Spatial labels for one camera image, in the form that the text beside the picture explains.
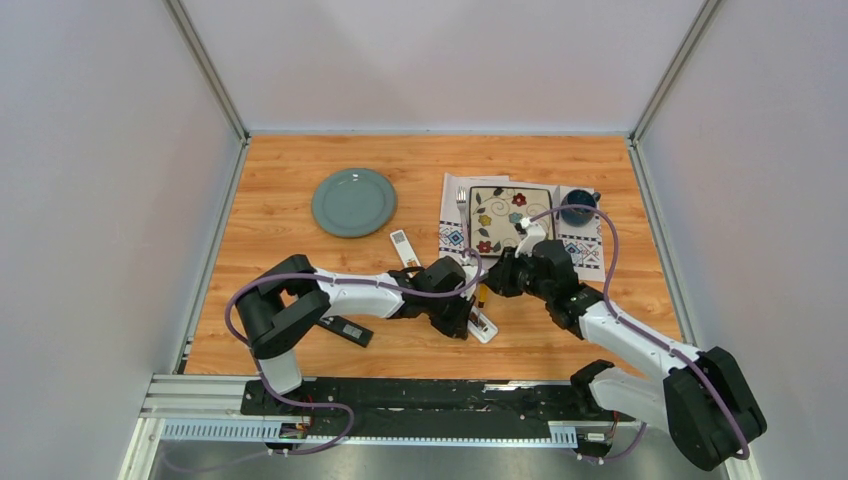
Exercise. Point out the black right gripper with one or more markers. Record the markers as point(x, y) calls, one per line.
point(501, 271)

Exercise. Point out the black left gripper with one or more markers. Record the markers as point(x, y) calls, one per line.
point(458, 326)

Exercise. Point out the black battery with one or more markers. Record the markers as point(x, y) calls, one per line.
point(475, 320)

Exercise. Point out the short white remote control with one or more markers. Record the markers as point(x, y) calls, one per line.
point(490, 331)

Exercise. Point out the yellow handled screwdriver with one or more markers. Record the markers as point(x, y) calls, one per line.
point(482, 297)

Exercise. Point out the long white remote control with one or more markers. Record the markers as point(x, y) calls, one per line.
point(403, 247)

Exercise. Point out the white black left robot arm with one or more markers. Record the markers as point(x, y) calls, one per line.
point(278, 309)

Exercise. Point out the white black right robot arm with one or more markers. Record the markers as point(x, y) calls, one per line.
point(700, 398)

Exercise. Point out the black remote control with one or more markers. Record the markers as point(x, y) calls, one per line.
point(347, 330)

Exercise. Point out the floral square ceramic plate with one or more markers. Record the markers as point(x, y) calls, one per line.
point(495, 212)

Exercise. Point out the white patterned placemat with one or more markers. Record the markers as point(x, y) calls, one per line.
point(584, 243)

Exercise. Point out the dark blue mug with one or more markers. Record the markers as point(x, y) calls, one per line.
point(580, 205)

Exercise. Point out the silver fork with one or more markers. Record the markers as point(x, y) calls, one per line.
point(462, 207)

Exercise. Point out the teal round plate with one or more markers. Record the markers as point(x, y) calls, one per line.
point(354, 203)

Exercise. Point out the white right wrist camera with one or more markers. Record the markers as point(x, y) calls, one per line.
point(532, 232)

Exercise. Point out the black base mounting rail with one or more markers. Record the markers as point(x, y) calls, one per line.
point(327, 411)

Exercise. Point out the aluminium frame rail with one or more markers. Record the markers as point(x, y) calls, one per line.
point(194, 396)

